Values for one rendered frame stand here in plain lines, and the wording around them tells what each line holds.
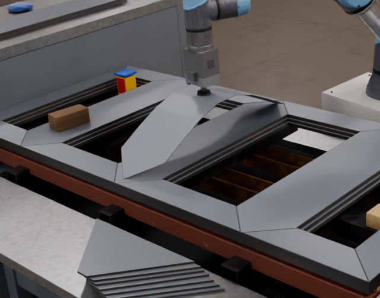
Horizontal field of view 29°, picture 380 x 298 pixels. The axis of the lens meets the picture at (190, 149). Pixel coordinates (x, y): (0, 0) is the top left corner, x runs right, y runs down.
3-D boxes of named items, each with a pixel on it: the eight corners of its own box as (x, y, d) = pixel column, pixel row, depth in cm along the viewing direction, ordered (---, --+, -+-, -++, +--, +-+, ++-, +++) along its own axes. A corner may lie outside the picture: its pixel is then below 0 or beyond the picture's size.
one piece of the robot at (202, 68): (172, 38, 211) (177, 92, 218) (192, 43, 205) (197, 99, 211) (198, 30, 217) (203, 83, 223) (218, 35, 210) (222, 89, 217)
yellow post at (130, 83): (131, 126, 281) (125, 78, 274) (122, 123, 285) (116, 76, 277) (140, 122, 285) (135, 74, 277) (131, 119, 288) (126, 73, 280)
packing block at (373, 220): (383, 232, 179) (383, 218, 178) (365, 226, 183) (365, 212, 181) (396, 222, 183) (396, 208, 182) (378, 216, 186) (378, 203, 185)
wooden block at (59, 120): (58, 132, 237) (55, 117, 235) (49, 128, 242) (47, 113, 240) (90, 122, 243) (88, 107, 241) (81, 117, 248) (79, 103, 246)
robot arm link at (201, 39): (197, 34, 206) (179, 29, 211) (198, 50, 207) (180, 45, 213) (217, 28, 210) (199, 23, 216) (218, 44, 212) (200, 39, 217)
